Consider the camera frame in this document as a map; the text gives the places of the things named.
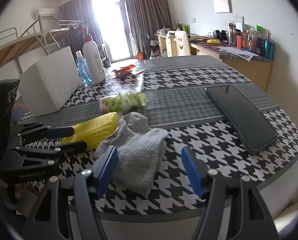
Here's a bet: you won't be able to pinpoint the white foam box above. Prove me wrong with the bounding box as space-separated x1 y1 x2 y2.
18 46 81 117

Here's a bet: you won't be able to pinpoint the yellow foam net sleeve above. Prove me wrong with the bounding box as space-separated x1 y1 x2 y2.
61 112 119 152

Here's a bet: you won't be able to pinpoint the black bag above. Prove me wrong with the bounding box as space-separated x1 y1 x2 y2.
142 34 155 58

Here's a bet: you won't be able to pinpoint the red snack packet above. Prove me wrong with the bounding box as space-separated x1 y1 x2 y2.
111 64 137 78

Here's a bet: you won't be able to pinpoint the row of toiletry bottles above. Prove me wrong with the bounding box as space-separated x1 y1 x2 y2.
227 20 275 61

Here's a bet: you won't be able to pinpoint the blue spray bottle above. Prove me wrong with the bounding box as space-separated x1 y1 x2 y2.
76 51 93 83

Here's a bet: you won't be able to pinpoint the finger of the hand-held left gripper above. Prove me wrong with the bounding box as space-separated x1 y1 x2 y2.
5 141 88 167
10 122 76 143

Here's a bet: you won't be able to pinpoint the pink wall picture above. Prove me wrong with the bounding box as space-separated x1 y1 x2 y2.
212 0 233 14

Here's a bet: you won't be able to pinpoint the white air conditioner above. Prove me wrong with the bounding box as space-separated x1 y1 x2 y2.
31 8 56 19

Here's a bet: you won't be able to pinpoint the white pump lotion bottle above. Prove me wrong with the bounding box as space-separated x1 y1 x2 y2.
82 26 106 85

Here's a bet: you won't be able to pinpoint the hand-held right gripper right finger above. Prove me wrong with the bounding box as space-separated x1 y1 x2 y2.
181 145 275 240

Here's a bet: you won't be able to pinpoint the grey metal bunk bed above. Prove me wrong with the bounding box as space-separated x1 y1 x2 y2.
0 15 72 80
49 19 92 49

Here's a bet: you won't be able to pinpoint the wooden desk with patterned top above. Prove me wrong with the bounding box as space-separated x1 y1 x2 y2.
190 41 274 92

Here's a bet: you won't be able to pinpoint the brown curtain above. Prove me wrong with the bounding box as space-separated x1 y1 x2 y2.
122 0 173 55
58 0 99 63

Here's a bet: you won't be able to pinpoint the white printed papers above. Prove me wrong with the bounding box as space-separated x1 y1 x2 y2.
217 46 258 62

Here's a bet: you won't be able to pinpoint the wooden smiley face chair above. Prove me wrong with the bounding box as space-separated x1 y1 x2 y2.
175 30 191 55

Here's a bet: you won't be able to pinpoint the grey sock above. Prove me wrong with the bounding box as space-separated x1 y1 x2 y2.
95 112 169 198

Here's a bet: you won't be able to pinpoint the green tissue packet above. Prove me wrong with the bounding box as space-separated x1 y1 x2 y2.
99 92 148 113

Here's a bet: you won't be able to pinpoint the black headphones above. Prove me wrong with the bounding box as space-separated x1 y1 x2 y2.
212 29 228 40

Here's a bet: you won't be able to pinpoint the plain wooden desk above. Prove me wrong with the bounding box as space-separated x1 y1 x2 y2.
155 31 202 58

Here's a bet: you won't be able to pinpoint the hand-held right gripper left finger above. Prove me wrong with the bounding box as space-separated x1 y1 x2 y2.
23 145 119 240

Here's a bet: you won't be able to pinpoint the glass balcony door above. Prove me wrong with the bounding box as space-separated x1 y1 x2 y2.
91 0 134 62

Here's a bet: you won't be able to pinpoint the person's left hand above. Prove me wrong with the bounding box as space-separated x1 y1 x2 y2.
14 183 27 199

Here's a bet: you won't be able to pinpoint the black smartphone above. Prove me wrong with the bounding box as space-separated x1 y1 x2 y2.
205 85 278 155

